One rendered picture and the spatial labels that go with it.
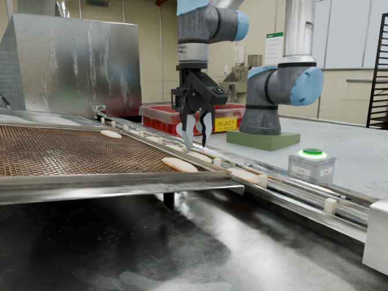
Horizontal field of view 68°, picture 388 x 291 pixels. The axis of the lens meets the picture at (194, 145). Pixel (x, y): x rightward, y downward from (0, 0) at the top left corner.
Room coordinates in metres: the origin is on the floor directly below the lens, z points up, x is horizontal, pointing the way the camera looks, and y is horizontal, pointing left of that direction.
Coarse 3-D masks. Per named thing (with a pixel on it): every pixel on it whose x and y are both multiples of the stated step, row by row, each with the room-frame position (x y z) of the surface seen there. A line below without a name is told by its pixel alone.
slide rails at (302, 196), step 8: (120, 128) 1.18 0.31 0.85; (144, 136) 1.00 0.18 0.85; (168, 144) 0.88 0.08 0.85; (272, 184) 0.54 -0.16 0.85; (288, 192) 0.49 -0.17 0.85; (296, 192) 0.49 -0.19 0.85; (304, 200) 0.46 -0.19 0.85; (312, 200) 0.46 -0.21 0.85; (320, 200) 0.46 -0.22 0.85; (336, 208) 0.43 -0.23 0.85; (344, 208) 0.43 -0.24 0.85; (344, 216) 0.41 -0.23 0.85; (352, 216) 0.40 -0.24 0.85; (360, 216) 0.40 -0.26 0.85
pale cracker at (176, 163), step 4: (164, 160) 0.52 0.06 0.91; (168, 160) 0.51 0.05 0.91; (172, 160) 0.51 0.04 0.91; (176, 160) 0.51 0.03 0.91; (180, 160) 0.52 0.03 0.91; (168, 164) 0.50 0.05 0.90; (172, 164) 0.49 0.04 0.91; (176, 164) 0.48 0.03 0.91; (180, 164) 0.48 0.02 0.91; (184, 164) 0.48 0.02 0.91; (188, 164) 0.49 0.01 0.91; (176, 168) 0.48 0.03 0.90; (180, 168) 0.47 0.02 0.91; (184, 168) 0.47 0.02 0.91; (188, 168) 0.47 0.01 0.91; (192, 168) 0.47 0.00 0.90
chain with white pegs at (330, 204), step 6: (102, 120) 1.33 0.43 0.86; (114, 126) 1.22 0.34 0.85; (126, 126) 1.10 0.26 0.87; (186, 150) 0.76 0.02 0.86; (216, 162) 0.64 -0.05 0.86; (258, 180) 0.53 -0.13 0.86; (264, 180) 0.53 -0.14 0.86; (264, 186) 0.53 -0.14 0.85; (330, 198) 0.42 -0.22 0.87; (324, 204) 0.42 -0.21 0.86; (330, 204) 0.41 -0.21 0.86; (336, 204) 0.42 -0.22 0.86; (324, 210) 0.42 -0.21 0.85; (330, 210) 0.41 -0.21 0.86
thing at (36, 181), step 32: (0, 128) 0.65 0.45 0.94; (32, 128) 0.72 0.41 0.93; (64, 128) 0.78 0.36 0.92; (96, 128) 0.83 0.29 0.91; (32, 160) 0.41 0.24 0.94; (64, 160) 0.44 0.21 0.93; (96, 160) 0.47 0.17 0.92; (128, 160) 0.50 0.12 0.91; (160, 160) 0.54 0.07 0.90; (192, 160) 0.56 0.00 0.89
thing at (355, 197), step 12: (96, 120) 1.52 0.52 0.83; (120, 120) 1.31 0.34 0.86; (156, 132) 1.02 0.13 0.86; (228, 156) 0.69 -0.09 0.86; (240, 156) 0.69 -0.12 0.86; (252, 168) 0.60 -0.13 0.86; (264, 168) 0.60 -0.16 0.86; (276, 168) 0.60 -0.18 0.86; (288, 180) 0.53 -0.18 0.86; (300, 180) 0.53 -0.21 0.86; (312, 180) 0.53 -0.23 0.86; (324, 192) 0.47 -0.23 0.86; (336, 192) 0.47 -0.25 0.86; (348, 192) 0.47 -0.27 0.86; (312, 204) 0.48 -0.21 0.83; (360, 204) 0.42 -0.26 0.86; (336, 216) 0.44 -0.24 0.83
